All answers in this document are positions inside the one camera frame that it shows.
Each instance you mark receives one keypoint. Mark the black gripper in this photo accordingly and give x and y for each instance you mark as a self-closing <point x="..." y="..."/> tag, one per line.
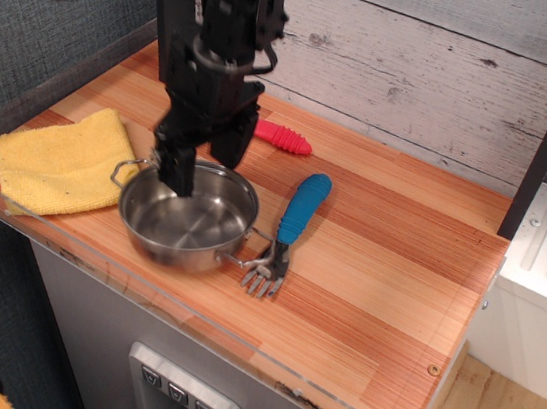
<point x="207" y="106"/>

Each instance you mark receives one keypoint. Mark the stainless steel pot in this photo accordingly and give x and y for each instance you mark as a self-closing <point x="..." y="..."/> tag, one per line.
<point x="215" y="225"/>

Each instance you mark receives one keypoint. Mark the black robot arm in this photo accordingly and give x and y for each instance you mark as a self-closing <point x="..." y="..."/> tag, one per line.
<point x="210" y="53"/>

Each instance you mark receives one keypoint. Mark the yellow cloth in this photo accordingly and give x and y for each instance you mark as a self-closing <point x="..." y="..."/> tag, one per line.
<point x="66" y="169"/>

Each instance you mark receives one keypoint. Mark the clear acrylic edge guard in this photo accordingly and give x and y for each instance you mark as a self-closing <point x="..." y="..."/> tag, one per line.
<point x="370" y="315"/>

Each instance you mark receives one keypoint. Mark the grey cabinet with dispenser panel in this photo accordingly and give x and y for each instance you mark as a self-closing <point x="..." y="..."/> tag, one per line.
<point x="125" y="356"/>

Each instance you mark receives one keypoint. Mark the white toy sink unit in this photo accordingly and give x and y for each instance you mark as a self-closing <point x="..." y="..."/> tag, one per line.
<point x="509" y="332"/>

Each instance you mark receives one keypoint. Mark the red handled spoon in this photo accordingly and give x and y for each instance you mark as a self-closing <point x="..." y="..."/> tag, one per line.
<point x="282" y="137"/>

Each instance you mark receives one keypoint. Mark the blue handled fork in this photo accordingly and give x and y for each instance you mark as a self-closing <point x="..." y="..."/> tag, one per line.
<point x="266" y="280"/>

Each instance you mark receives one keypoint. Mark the left dark post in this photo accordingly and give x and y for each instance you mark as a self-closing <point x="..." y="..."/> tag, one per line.
<point x="175" y="18"/>

